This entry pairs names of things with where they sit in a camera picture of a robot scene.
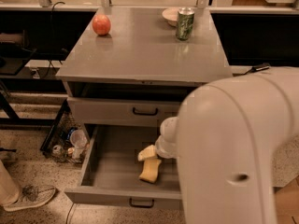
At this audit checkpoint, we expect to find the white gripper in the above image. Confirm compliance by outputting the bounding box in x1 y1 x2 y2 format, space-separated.
137 117 178 161

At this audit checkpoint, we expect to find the yellow sponge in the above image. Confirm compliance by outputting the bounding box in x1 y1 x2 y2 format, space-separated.
139 158 162 183

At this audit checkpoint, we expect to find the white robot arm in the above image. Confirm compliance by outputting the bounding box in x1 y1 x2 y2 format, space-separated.
137 67 299 224

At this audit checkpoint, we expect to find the open grey middle drawer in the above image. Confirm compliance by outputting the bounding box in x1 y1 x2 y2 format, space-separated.
64 125 182 209

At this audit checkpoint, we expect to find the closed grey top drawer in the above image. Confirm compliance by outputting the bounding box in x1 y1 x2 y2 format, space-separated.
67 97 180 127

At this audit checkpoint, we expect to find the grey drawer cabinet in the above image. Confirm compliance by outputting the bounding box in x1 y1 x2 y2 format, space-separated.
55 6 234 141

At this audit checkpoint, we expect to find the clear plastic cup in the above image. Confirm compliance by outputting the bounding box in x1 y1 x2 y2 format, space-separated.
70 130 87 148

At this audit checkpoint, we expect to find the grey sneaker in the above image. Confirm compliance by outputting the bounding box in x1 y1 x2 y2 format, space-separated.
3 185 56 212

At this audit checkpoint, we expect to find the red apple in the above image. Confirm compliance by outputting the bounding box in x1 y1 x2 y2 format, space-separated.
92 14 111 35

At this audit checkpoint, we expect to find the green soda can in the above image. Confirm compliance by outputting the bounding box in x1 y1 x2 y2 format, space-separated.
176 7 194 41

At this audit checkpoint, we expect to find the white bowl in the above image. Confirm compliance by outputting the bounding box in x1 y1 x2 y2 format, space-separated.
162 7 178 27

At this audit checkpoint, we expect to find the brown cardboard box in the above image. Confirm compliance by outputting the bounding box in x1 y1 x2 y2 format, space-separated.
275 178 299 224

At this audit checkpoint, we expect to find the beige trouser leg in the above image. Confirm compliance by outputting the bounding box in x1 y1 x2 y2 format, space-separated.
0 161 21 206

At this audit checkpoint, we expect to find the black top drawer handle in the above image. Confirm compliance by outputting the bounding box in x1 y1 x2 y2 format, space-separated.
132 107 159 116

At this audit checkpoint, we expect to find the black drawer handle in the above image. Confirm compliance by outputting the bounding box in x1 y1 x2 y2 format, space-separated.
129 198 155 209
132 107 159 116

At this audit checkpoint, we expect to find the black middle drawer handle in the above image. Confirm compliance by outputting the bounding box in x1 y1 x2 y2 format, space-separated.
129 198 155 209

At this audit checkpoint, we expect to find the wire basket with trash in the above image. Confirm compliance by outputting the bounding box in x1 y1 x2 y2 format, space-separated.
40 100 86 164

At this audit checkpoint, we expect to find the black floor cable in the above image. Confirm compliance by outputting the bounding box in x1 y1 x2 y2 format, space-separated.
64 203 77 224

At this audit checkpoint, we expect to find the black power cable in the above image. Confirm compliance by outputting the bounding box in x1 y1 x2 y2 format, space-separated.
233 63 271 77

